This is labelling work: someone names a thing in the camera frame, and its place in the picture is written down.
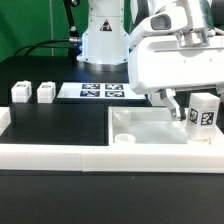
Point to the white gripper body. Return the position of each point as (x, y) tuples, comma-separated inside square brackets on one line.
[(174, 47)]

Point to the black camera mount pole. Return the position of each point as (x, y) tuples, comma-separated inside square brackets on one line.
[(74, 40)]

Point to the white U-shaped obstacle fence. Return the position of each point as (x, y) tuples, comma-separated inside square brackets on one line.
[(113, 158)]

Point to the white square table top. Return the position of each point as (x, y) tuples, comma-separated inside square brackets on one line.
[(151, 126)]

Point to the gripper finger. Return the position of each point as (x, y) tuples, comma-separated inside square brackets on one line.
[(167, 96), (220, 88)]

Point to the white base tag plate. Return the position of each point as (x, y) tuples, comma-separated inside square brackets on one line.
[(75, 90)]

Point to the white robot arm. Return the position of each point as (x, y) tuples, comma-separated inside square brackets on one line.
[(105, 44)]

